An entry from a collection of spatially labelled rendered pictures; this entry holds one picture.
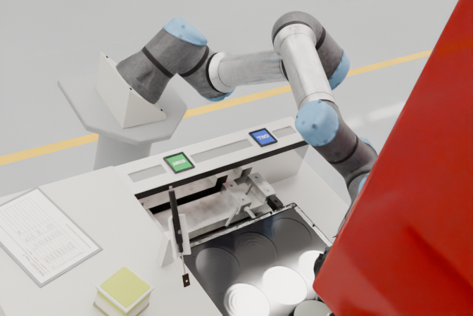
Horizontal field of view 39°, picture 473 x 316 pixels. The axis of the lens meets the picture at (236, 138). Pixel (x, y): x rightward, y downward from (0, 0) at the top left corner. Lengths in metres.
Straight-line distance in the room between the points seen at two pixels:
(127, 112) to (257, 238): 0.52
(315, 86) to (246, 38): 2.73
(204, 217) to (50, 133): 1.58
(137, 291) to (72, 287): 0.14
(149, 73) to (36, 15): 2.06
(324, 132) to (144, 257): 0.44
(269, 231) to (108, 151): 0.62
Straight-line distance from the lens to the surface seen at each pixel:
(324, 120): 1.19
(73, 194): 1.44
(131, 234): 1.38
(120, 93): 1.81
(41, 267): 1.31
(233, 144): 1.66
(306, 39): 1.44
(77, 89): 1.95
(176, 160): 1.56
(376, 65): 4.22
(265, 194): 1.63
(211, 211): 1.59
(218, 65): 1.83
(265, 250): 1.52
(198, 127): 3.22
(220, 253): 1.48
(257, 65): 1.71
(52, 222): 1.38
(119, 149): 1.94
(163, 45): 1.82
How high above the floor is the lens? 2.00
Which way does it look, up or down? 38 degrees down
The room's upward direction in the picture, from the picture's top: 18 degrees clockwise
